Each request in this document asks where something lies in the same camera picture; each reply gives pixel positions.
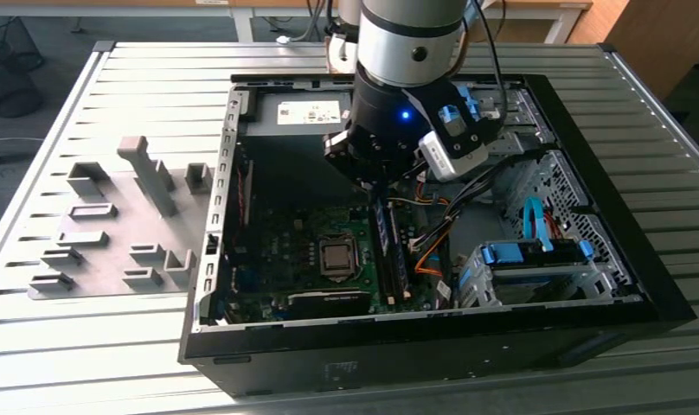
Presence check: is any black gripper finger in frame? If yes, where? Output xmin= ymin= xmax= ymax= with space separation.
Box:
xmin=383 ymin=162 xmax=430 ymax=202
xmin=324 ymin=131 xmax=385 ymax=202

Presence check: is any black RAM slot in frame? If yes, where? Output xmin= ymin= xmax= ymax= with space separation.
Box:
xmin=367 ymin=207 xmax=397 ymax=306

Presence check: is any grey power supply unit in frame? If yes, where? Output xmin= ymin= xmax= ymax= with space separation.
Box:
xmin=239 ymin=91 xmax=356 ymax=204

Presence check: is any blue plastic drive carrier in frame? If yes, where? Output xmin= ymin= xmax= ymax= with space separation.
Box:
xmin=438 ymin=84 xmax=482 ymax=127

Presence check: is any CPU socket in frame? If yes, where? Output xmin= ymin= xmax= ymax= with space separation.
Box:
xmin=313 ymin=233 xmax=363 ymax=282

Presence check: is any grey metal drive cage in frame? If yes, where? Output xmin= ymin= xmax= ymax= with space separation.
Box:
xmin=475 ymin=86 xmax=552 ymax=182

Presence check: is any silver CPU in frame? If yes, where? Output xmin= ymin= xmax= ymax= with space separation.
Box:
xmin=321 ymin=244 xmax=353 ymax=270

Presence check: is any green motherboard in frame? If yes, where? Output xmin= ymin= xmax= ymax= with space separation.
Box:
xmin=221 ymin=201 xmax=443 ymax=323

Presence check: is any blue disk carrier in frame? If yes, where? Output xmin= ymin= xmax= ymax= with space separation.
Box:
xmin=479 ymin=240 xmax=594 ymax=265

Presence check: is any black graphics card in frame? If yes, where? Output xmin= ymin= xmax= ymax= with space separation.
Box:
xmin=285 ymin=288 xmax=373 ymax=319

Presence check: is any grey plastic parts rack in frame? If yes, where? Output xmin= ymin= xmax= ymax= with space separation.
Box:
xmin=26 ymin=135 xmax=216 ymax=302

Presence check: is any grey metal disk bay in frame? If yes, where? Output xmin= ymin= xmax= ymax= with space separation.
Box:
xmin=452 ymin=246 xmax=636 ymax=309

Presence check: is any black open PC case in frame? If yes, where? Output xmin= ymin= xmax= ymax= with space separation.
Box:
xmin=176 ymin=72 xmax=697 ymax=398

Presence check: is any wooden cabinet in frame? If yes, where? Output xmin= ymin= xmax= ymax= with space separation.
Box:
xmin=567 ymin=0 xmax=699 ymax=100

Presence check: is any black mesh waste bin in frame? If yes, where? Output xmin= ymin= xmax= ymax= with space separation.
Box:
xmin=0 ymin=16 xmax=46 ymax=118

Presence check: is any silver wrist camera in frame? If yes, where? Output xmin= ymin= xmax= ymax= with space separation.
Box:
xmin=416 ymin=129 xmax=490 ymax=183

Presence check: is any black cable bundle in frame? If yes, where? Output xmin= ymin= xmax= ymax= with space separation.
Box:
xmin=440 ymin=157 xmax=544 ymax=226

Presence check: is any orange wire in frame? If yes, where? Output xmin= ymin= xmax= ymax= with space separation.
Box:
xmin=413 ymin=241 xmax=443 ymax=276

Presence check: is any black cable white plug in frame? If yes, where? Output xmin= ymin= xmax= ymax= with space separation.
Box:
xmin=275 ymin=0 xmax=331 ymax=45

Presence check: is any blue SATA wire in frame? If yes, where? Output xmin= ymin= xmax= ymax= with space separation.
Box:
xmin=522 ymin=196 xmax=554 ymax=254

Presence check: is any black camera cable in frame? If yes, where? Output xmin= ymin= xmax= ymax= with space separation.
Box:
xmin=474 ymin=0 xmax=511 ymax=127

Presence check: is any red SATA wire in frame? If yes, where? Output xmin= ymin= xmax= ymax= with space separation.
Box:
xmin=543 ymin=211 xmax=566 ymax=241

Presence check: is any white desk frame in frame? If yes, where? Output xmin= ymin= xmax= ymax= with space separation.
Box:
xmin=227 ymin=0 xmax=592 ymax=44

